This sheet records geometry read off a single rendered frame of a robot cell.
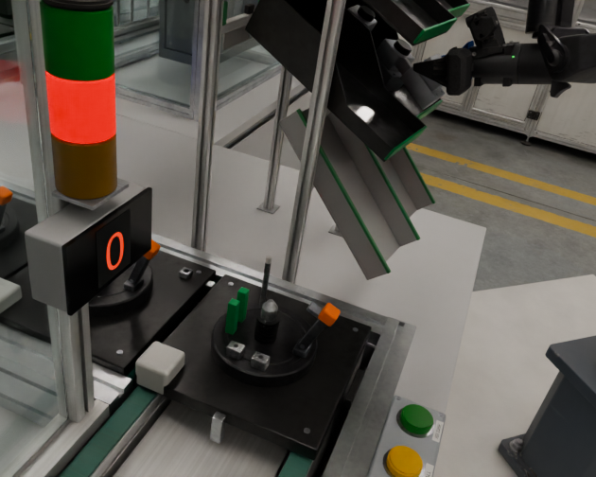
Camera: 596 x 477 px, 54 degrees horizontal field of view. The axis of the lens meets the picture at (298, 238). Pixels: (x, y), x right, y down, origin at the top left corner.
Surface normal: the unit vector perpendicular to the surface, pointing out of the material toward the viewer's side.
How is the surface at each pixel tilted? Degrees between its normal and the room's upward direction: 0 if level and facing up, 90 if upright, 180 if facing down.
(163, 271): 0
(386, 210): 90
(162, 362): 0
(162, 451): 0
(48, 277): 90
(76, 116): 90
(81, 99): 90
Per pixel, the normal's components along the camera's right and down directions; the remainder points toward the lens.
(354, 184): 0.70, -0.32
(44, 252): -0.36, 0.46
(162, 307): 0.14, -0.83
